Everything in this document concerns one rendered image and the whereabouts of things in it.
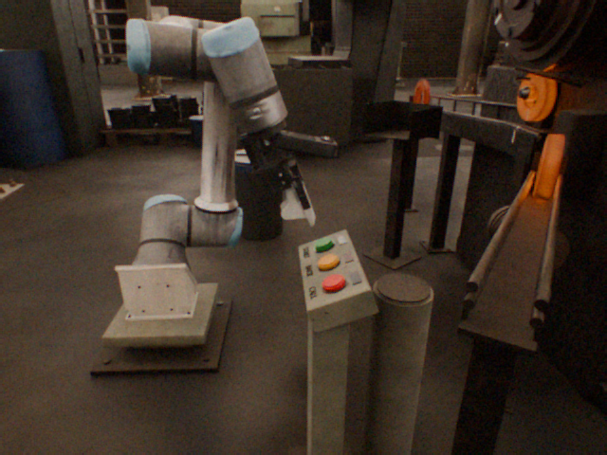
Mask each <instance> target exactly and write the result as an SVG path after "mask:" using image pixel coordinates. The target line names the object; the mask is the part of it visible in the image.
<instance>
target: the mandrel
mask: <svg viewBox="0 0 607 455"><path fill-rule="evenodd" d="M560 93H561V86H557V97H555V100H559V99H560ZM518 97H519V98H520V99H521V100H537V98H538V89H537V87H536V86H526V87H524V88H522V89H520V90H519V93H518Z"/></svg>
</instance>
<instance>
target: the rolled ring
mask: <svg viewBox="0 0 607 455"><path fill-rule="evenodd" d="M422 93H423V98H422V104H430V99H431V88H430V84H429V82H428V81H420V82H419V83H418V84H417V85H416V86H415V90H414V103H421V94H422Z"/></svg>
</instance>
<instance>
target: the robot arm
mask: <svg viewBox="0 0 607 455"><path fill-rule="evenodd" d="M127 59H128V66H129V70H130V71H131V72H133V73H138V74H140V75H154V76H163V77H173V79H181V80H191V81H198V82H205V90H204V117H203V147H202V174H201V196H200V197H198V198H197V199H195V200H194V205H188V203H187V201H186V200H184V199H182V198H181V197H178V196H177V195H174V194H166V195H164V194H161V195H156V197H154V198H150V199H149V200H148V201H147V202H146V203H145V205H144V210H143V213H142V225H141V236H140V247H139V248H138V254H137V256H136V258H135V260H134V261H133V263H132V265H144V264H186V265H187V266H188V267H189V269H190V265H189V262H188V258H187V256H186V247H211V248H229V247H235V246H237V244H238V243H239V239H240V234H241V227H242V210H241V209H239V207H238V203H237V202H236V200H235V199H234V198H233V187H234V172H235V156H236V140H237V126H238V128H239V130H240V133H242V134H243V135H240V138H239V141H240V143H241V147H243V148H244V150H245V153H246V155H248V160H249V162H250V164H251V170H252V175H253V178H254V180H255V183H256V186H257V188H259V190H260V193H261V195H262V197H263V199H264V198H267V197H269V196H272V195H273V197H274V196H277V195H279V194H282V192H283V191H284V190H286V200H285V201H284V202H283V203H282V204H281V206H280V208H281V216H282V217H283V218H285V219H295V218H307V221H308V224H309V225H310V226H311V227H314V224H315V218H316V216H315V212H314V210H313V208H312V204H311V201H309V198H308V195H307V192H306V189H305V186H304V182H303V181H304V178H303V174H302V171H301V169H300V165H299V162H298V160H296V157H295V152H294V151H299V152H304V153H309V154H314V155H318V157H323V158H335V157H337V152H338V148H339V146H338V144H337V142H336V140H334V139H332V138H329V137H324V136H321V137H316V136H307V135H302V134H296V133H291V132H287V131H286V130H282V129H283V128H285V127H286V123H285V120H284V118H285V117H286V115H287V111H286V107H285V104H284V103H283V100H282V97H281V94H280V91H279V88H278V84H277V82H276V80H275V77H274V75H272V71H271V68H270V66H269V63H268V59H267V55H266V52H265V49H264V47H263V44H261V40H260V38H259V31H258V28H257V27H256V26H255V25H254V22H253V21H252V19H251V18H249V17H244V18H241V19H237V21H234V22H231V23H229V24H220V23H213V22H206V20H198V19H193V18H186V17H178V16H169V17H165V18H164V19H162V20H161V21H160V22H152V21H144V20H143V19H130V20H129V21H128V23H127ZM266 137H267V140H268V141H265V138H266ZM190 270H191V269H190Z"/></svg>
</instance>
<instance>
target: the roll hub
mask: <svg viewBox="0 0 607 455"><path fill-rule="evenodd" d="M533 2H536V3H537V7H536V10H535V11H533V12H530V11H529V5H530V3H533ZM557 2H558V0H494V8H498V13H497V15H495V17H494V19H495V21H496V20H497V18H498V15H499V14H501V15H502V17H501V18H499V20H498V22H497V23H496V27H497V30H498V32H499V33H500V35H502V36H503V37H505V39H507V40H526V38H529V37H531V36H534V35H535V34H536V33H537V32H539V31H540V29H541V27H542V26H544V25H545V23H546V22H547V21H548V19H549V16H550V15H551V13H552V11H553V9H555V7H556V5H557ZM509 28H512V34H510V36H508V37H506V30H507V29H509Z"/></svg>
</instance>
